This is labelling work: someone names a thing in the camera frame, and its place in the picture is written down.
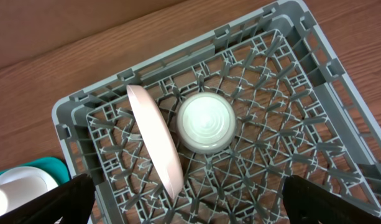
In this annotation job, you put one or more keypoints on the pink plate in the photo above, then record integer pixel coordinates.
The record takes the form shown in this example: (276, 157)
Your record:
(157, 139)

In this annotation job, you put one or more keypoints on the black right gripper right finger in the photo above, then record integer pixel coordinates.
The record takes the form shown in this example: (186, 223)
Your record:
(305, 202)

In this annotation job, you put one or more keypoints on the grey bowl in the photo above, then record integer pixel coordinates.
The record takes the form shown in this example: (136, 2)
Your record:
(206, 123)

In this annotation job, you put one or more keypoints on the teal plastic tray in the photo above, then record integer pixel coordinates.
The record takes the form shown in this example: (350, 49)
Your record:
(47, 168)

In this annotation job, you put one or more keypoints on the white paper cup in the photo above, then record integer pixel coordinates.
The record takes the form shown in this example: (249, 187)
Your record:
(19, 192)

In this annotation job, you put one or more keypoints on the grey plate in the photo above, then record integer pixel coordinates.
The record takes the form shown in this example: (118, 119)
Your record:
(38, 177)

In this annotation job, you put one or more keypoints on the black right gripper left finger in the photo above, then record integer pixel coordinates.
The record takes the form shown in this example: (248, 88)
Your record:
(71, 202)

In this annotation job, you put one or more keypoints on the grey dishwasher rack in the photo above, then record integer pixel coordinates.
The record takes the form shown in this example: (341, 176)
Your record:
(297, 112)

